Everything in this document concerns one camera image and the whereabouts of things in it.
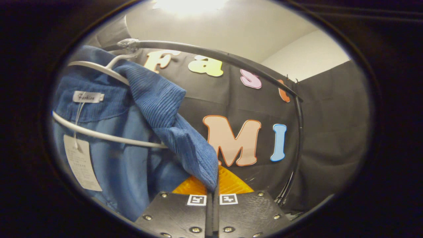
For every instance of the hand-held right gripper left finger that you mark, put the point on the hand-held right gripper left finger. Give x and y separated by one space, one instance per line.
178 215

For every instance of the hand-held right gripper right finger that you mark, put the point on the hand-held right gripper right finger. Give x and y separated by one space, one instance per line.
244 215

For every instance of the white plastic clothes hanger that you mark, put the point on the white plastic clothes hanger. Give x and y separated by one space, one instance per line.
99 134

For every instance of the black clothes rack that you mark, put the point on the black clothes rack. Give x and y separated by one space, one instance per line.
214 53

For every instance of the black backdrop cloth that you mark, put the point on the black backdrop cloth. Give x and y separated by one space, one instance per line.
330 132

